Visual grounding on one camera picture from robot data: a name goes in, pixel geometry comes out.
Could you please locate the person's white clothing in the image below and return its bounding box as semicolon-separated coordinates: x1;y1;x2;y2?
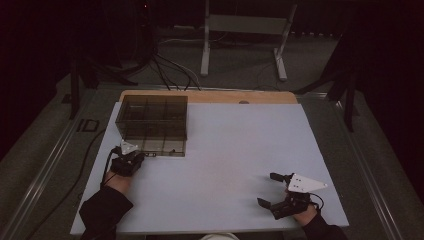
199;232;240;240

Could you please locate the person's left hand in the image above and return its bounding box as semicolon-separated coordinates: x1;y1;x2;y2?
103;171;133;194

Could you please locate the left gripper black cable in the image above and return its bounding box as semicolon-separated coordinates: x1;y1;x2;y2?
100;146;123;188

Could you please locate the person's right hand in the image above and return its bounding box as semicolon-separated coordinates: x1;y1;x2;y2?
292;203;318;225

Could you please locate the black floor cable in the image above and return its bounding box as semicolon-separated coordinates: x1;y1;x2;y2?
24;129;107;240

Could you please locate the metal floor rail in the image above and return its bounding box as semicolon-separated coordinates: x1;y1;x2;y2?
334;99;405;240
0;87;101;240

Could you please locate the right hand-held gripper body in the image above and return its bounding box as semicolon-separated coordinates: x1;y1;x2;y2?
269;170;329;220

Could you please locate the white table mat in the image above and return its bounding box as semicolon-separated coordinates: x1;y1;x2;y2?
69;101;350;236

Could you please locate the white metal stand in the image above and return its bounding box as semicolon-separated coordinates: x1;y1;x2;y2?
200;0;298;82

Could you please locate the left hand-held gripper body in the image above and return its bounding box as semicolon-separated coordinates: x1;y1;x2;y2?
110;141;141;178

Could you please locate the smoky transparent drawer box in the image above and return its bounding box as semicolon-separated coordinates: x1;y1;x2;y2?
115;94;189;141

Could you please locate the black tripod stand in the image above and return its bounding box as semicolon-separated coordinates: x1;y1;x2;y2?
68;49;139;120

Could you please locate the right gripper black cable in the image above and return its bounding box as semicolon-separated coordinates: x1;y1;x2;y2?
308;191;324;212

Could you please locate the bundle of floor cables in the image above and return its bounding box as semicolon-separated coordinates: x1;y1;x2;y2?
151;53;203;92

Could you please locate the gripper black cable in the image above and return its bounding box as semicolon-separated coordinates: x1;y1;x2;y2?
308;191;324;212
100;146;123;188

